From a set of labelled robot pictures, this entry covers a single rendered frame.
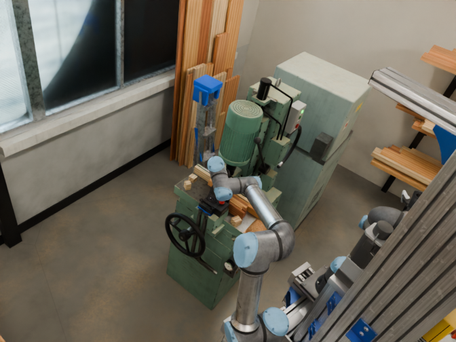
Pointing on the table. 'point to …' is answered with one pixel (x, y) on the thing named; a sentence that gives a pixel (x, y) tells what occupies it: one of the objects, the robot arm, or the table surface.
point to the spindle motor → (239, 132)
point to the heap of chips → (256, 226)
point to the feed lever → (262, 158)
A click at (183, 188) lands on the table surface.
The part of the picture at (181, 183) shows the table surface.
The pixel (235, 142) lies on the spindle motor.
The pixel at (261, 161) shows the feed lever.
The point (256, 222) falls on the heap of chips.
